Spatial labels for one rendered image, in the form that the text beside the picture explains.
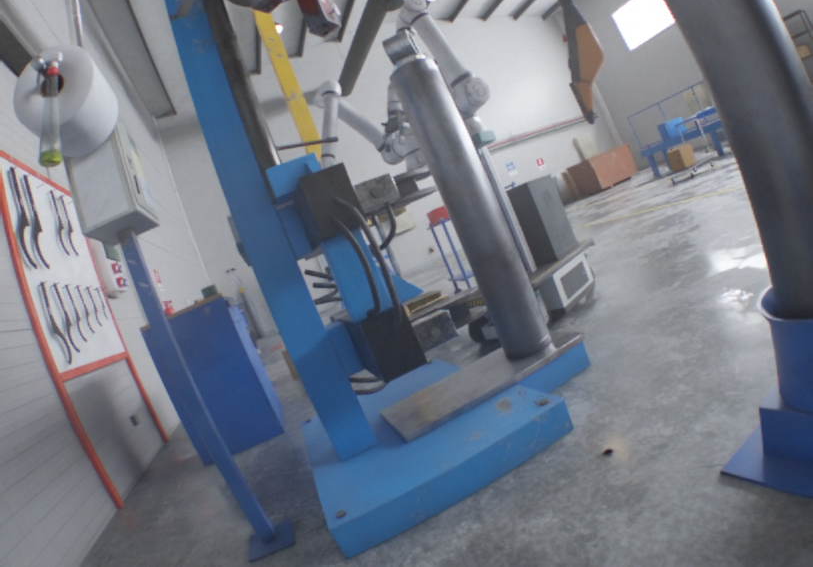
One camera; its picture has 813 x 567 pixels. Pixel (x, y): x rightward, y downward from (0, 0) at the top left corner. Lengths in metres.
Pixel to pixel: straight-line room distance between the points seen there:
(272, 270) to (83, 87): 0.89
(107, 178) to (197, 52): 0.70
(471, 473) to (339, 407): 0.57
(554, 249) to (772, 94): 2.17
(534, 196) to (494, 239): 1.05
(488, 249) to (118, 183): 1.36
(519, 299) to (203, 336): 1.84
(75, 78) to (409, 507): 1.52
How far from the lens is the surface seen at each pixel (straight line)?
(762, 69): 0.90
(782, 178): 0.91
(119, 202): 1.45
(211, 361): 2.83
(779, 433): 1.14
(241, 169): 1.71
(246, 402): 2.86
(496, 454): 1.43
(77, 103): 1.32
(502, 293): 1.86
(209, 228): 12.69
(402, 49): 2.02
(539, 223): 2.85
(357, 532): 1.38
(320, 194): 1.37
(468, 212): 1.83
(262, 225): 1.66
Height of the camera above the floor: 0.77
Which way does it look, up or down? 2 degrees down
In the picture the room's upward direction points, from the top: 23 degrees counter-clockwise
